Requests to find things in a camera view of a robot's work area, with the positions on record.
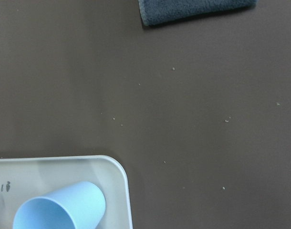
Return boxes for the blue cup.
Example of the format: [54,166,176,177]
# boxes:
[12,181,106,229]

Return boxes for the cream rabbit tray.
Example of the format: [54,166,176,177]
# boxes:
[0,156,133,229]

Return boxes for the grey folded cloth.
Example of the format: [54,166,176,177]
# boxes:
[138,0,257,26]

